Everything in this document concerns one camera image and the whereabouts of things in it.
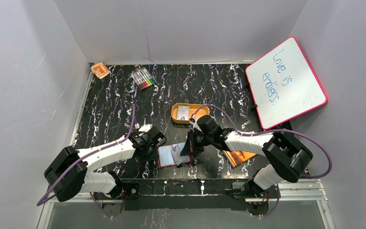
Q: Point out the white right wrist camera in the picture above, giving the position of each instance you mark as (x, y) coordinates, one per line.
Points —
(194, 123)

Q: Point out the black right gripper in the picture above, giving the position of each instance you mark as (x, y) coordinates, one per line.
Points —
(190, 143)

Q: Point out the red leather card holder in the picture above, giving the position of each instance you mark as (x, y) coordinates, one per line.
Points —
(165, 157)

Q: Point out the orange oval tray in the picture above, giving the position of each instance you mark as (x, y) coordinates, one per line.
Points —
(196, 109)

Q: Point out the small orange card box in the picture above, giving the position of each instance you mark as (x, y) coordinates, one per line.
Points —
(100, 70)

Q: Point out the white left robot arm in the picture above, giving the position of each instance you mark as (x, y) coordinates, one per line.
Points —
(74, 171)

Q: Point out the white credit card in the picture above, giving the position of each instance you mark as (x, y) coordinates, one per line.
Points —
(176, 150)
(183, 112)

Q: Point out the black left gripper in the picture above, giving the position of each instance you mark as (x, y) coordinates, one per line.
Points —
(157, 142)

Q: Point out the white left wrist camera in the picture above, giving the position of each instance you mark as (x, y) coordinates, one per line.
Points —
(142, 128)

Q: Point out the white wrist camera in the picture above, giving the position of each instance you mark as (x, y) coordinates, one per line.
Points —
(194, 123)
(142, 128)

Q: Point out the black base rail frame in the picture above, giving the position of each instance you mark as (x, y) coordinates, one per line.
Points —
(234, 194)

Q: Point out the orange book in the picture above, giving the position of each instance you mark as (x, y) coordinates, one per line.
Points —
(236, 158)

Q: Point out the pack of coloured markers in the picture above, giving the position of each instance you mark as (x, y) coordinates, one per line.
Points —
(142, 78)

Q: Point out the pink framed whiteboard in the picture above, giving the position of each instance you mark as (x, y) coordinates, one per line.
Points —
(284, 85)

